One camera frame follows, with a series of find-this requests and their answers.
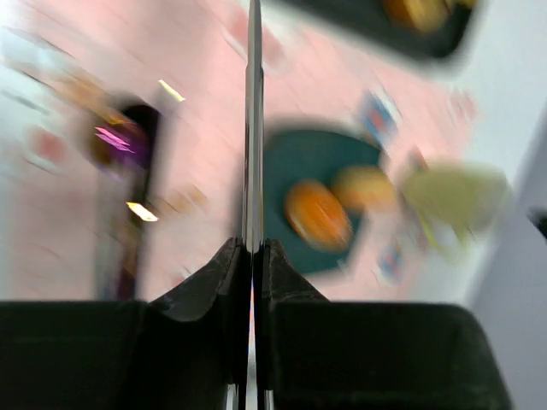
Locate pale yellow mug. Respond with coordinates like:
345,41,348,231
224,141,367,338
400,162,511,256

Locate pink bunny placemat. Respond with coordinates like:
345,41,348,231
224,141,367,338
1,1,474,299

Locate small round orange bun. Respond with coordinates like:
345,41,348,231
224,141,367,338
332,166,397,213

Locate yellow bread slice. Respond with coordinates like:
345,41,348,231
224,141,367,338
382,0,455,32

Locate dark teal square plate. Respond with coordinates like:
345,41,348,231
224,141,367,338
263,127,382,277

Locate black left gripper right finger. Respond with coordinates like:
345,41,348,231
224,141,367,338
260,240,513,409

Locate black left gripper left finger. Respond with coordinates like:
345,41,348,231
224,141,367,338
1,238,245,409

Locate silver metal tongs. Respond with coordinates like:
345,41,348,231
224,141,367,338
226,0,274,410

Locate sesame round bun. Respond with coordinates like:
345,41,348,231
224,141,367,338
285,179,353,253

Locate iridescent large spoon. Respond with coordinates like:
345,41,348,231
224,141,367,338
89,102,160,300

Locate black baking tray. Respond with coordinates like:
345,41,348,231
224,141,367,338
285,1,477,62

